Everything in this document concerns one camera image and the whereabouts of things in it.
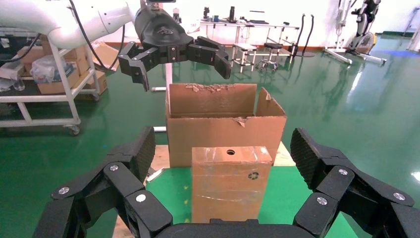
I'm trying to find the large open brown carton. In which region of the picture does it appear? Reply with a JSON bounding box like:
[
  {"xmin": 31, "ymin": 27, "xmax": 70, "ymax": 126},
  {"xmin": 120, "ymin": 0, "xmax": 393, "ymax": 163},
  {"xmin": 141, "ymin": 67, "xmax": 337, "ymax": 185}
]
[{"xmin": 165, "ymin": 82, "xmax": 288, "ymax": 169}]

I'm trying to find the flat cardboard sheet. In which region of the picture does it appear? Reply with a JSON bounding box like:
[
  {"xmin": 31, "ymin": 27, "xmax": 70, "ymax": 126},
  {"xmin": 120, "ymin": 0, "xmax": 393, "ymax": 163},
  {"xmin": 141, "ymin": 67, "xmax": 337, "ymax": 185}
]
[{"xmin": 91, "ymin": 41, "xmax": 120, "ymax": 71}]

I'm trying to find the white square stool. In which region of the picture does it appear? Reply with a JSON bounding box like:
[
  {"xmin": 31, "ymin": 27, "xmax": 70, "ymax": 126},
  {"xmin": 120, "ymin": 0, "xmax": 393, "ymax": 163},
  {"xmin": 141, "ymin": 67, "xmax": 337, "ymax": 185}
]
[{"xmin": 232, "ymin": 43, "xmax": 258, "ymax": 73}]

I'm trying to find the clear plastic bag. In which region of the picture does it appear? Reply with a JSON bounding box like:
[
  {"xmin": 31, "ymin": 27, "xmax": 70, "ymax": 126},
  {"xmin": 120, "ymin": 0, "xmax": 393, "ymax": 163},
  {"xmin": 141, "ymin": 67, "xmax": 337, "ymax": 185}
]
[{"xmin": 30, "ymin": 55, "xmax": 74, "ymax": 84}]

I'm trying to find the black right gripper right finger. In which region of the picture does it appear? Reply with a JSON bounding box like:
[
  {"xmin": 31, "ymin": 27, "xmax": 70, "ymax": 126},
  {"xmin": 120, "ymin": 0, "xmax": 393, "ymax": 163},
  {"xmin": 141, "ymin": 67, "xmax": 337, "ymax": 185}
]
[{"xmin": 290, "ymin": 128, "xmax": 420, "ymax": 238}]

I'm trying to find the white frame trolley cart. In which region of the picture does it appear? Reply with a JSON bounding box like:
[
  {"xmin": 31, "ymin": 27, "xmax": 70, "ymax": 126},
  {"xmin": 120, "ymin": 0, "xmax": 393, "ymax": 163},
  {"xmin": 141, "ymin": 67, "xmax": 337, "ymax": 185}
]
[{"xmin": 0, "ymin": 33, "xmax": 101, "ymax": 136}]

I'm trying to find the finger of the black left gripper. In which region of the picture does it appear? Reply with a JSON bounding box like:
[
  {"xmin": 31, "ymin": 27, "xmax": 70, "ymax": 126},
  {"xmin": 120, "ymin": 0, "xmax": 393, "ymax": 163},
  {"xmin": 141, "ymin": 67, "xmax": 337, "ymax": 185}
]
[
  {"xmin": 117, "ymin": 41, "xmax": 160, "ymax": 93},
  {"xmin": 188, "ymin": 36, "xmax": 232, "ymax": 80}
]

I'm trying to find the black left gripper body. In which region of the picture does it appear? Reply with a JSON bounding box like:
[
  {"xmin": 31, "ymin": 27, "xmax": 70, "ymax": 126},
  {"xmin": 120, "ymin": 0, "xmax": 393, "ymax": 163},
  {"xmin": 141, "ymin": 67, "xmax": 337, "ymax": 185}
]
[{"xmin": 134, "ymin": 5, "xmax": 195, "ymax": 63}]

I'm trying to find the brown cardboard storage box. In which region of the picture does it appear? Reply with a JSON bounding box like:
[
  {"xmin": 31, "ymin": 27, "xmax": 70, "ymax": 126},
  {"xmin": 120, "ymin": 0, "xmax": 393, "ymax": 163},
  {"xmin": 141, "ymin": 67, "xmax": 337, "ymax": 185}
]
[
  {"xmin": 62, "ymin": 46, "xmax": 90, "ymax": 77},
  {"xmin": 74, "ymin": 69, "xmax": 108, "ymax": 101},
  {"xmin": 16, "ymin": 46, "xmax": 45, "ymax": 73},
  {"xmin": 38, "ymin": 67, "xmax": 81, "ymax": 95}
]

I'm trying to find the white tube table frame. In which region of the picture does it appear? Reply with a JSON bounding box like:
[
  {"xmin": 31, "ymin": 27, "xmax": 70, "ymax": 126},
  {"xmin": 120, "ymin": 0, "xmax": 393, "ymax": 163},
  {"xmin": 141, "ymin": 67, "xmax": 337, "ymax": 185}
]
[{"xmin": 151, "ymin": 62, "xmax": 173, "ymax": 133}]

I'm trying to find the small brown cardboard box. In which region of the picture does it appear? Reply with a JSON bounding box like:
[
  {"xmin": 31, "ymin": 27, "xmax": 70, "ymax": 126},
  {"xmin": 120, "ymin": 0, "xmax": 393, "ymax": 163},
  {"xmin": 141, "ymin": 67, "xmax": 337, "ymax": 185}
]
[{"xmin": 191, "ymin": 146, "xmax": 273, "ymax": 225}]

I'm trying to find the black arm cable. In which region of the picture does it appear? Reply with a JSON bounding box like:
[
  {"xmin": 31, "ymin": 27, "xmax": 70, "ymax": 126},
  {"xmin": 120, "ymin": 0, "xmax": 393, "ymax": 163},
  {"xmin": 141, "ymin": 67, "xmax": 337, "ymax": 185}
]
[
  {"xmin": 67, "ymin": 0, "xmax": 127, "ymax": 72},
  {"xmin": 0, "ymin": 33, "xmax": 42, "ymax": 63}
]

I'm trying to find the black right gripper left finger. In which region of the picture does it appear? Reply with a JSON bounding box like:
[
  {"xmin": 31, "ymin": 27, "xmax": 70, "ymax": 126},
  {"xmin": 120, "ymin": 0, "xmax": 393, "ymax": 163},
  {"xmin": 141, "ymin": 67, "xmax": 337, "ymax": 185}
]
[{"xmin": 33, "ymin": 126, "xmax": 173, "ymax": 238}]

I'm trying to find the black white exercise machine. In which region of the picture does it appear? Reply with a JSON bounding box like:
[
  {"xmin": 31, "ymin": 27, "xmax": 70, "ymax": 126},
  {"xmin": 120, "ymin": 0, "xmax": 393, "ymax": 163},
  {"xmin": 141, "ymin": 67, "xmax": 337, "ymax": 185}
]
[{"xmin": 346, "ymin": 0, "xmax": 388, "ymax": 64}]

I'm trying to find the white metal floor rig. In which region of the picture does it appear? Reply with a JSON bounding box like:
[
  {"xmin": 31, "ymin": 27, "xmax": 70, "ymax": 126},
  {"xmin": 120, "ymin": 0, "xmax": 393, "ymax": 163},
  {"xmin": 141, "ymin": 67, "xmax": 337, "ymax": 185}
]
[{"xmin": 323, "ymin": 0, "xmax": 355, "ymax": 65}]

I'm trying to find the black round swivel stool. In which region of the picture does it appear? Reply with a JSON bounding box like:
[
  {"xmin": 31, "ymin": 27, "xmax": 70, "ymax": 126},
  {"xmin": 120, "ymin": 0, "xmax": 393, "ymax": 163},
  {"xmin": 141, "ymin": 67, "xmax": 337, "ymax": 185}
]
[{"xmin": 256, "ymin": 43, "xmax": 284, "ymax": 73}]

